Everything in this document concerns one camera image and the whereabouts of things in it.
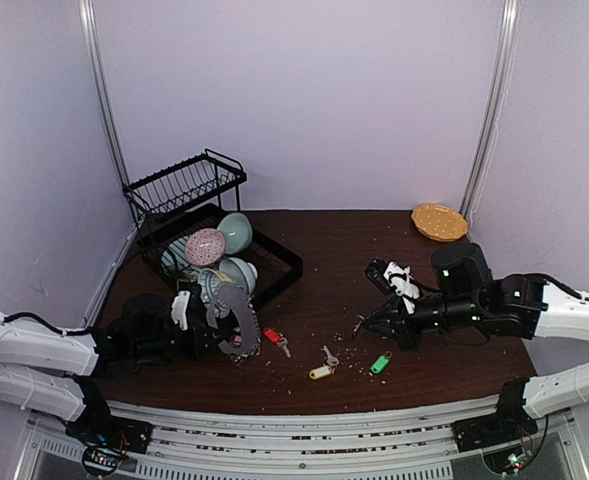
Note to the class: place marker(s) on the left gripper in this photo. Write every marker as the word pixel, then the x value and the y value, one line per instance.
pixel 198 348

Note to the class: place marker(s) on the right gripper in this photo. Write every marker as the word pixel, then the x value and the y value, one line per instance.
pixel 404 323

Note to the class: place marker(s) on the large metal oval keyring plate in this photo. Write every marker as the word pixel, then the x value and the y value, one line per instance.
pixel 241 307

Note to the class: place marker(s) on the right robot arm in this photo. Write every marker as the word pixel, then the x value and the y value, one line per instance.
pixel 525 306

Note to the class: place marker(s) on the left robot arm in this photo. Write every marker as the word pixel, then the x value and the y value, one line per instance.
pixel 54 370

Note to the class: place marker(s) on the red tag with keys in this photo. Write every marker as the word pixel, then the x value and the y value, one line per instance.
pixel 278 340

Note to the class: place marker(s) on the yellow blue patterned bowl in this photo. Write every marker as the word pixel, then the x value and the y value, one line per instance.
pixel 209 279

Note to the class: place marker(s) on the small silver key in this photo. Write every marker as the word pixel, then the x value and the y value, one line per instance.
pixel 331 360

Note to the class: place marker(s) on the yellow key tag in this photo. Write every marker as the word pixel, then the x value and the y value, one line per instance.
pixel 320 372

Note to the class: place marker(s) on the blue lined bowl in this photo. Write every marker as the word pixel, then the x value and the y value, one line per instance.
pixel 173 258

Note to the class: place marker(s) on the white blue striped bowl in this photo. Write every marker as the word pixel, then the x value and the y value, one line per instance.
pixel 241 272

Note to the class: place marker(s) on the pink patterned bowl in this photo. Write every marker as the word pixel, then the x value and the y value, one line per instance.
pixel 205 247

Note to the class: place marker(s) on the yellow dotted plate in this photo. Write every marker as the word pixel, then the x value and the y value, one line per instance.
pixel 439 223

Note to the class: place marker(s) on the light green bowl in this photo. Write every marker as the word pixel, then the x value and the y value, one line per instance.
pixel 238 232

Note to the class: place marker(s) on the black wire dish rack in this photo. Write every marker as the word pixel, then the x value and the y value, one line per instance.
pixel 181 199

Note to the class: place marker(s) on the metal base rail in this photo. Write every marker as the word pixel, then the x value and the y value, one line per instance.
pixel 415 443

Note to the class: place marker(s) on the right aluminium frame post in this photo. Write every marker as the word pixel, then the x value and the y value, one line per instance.
pixel 496 97

